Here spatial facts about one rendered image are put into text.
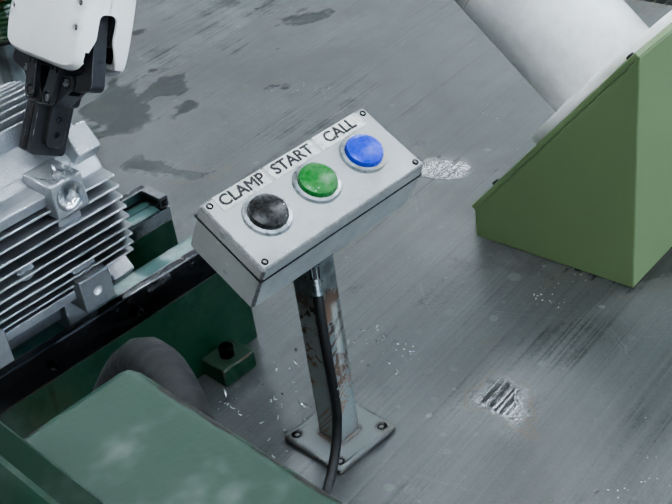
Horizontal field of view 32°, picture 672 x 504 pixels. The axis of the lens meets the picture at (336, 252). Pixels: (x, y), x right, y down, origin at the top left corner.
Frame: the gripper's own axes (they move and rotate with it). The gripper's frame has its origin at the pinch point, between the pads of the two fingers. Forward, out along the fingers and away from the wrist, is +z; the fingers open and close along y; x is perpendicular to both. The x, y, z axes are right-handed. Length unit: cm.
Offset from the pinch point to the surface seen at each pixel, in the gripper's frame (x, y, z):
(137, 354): 29, -48, -3
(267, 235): -5.3, -20.5, 1.8
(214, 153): -47, 31, 8
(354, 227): -13.6, -21.1, 0.9
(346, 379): -20.8, -18.6, 15.0
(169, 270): -14.7, -1.1, 11.5
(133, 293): -11.2, -1.1, 13.6
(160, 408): 34, -55, -5
